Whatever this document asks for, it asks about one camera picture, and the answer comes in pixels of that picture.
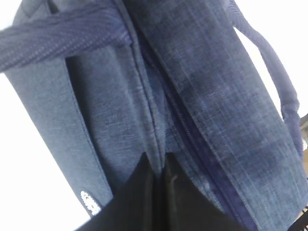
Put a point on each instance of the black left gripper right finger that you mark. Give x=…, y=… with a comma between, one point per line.
x=186, y=208

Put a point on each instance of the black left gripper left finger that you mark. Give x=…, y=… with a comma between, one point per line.
x=140, y=205

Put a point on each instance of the dark navy fabric lunch bag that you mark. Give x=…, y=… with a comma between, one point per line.
x=105, y=81

